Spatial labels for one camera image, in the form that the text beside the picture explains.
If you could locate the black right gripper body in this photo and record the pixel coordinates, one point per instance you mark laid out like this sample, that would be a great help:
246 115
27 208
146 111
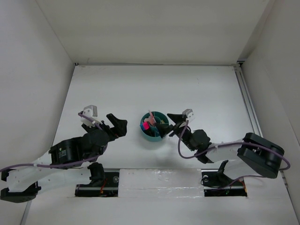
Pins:
185 136

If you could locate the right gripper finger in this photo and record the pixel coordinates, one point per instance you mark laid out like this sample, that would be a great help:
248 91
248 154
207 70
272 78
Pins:
178 119
165 129

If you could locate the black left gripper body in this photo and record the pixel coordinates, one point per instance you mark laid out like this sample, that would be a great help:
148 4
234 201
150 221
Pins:
111 130

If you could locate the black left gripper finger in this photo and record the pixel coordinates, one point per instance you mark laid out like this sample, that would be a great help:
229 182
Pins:
117 123
120 127

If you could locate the pink wooden pencil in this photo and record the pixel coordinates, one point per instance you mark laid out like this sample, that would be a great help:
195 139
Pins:
152 120

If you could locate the pink black highlighter marker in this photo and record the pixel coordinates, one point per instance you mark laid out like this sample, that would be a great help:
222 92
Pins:
145 126

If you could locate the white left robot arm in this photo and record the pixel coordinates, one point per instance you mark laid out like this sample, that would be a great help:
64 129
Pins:
72 161

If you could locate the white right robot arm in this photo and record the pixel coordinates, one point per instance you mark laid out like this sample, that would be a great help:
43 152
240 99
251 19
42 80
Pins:
251 156

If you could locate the teal round desk organizer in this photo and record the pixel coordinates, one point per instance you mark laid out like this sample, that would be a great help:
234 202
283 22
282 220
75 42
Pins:
152 135

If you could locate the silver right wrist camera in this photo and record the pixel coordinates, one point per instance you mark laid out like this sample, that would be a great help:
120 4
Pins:
189 115

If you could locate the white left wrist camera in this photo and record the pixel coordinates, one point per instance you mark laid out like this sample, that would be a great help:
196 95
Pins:
90 114

